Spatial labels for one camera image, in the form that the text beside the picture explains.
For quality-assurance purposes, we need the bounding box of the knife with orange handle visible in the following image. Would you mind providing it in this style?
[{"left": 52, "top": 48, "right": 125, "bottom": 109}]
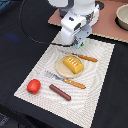
[{"left": 63, "top": 51, "right": 98, "bottom": 62}]

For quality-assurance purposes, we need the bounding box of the round beige plate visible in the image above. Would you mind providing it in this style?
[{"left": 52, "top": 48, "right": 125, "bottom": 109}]
[{"left": 56, "top": 55, "right": 84, "bottom": 78}]

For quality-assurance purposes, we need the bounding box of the cream bowl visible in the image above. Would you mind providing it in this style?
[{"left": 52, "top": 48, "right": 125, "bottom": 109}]
[{"left": 116, "top": 4, "right": 128, "bottom": 31}]

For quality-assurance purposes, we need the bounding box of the fork with orange handle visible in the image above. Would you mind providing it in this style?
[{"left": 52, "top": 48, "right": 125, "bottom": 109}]
[{"left": 45, "top": 71, "right": 86, "bottom": 89}]

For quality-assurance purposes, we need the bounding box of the yellow toy pastry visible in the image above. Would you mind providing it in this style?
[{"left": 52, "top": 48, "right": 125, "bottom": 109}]
[{"left": 63, "top": 56, "right": 84, "bottom": 74}]

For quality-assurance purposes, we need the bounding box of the brown toy sausage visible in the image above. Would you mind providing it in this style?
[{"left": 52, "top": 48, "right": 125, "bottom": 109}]
[{"left": 49, "top": 84, "right": 71, "bottom": 101}]

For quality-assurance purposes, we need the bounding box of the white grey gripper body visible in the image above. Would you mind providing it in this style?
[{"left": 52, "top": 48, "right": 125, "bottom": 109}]
[{"left": 60, "top": 8, "right": 94, "bottom": 50}]

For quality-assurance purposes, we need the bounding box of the beige woven placemat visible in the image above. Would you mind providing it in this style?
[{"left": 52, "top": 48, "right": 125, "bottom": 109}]
[{"left": 14, "top": 34, "right": 114, "bottom": 128}]

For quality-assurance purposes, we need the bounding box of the pink toy stove board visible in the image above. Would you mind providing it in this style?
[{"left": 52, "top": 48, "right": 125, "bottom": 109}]
[{"left": 48, "top": 0, "right": 128, "bottom": 42}]

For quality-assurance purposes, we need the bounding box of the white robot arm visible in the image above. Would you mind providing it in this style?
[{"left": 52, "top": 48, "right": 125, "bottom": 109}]
[{"left": 48, "top": 0, "right": 99, "bottom": 48}]

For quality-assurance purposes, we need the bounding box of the red toy pepper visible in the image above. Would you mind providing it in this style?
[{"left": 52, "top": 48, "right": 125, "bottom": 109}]
[{"left": 27, "top": 79, "right": 41, "bottom": 94}]

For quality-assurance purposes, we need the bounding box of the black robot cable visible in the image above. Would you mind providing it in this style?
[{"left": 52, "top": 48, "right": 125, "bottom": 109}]
[{"left": 19, "top": 0, "right": 74, "bottom": 48}]

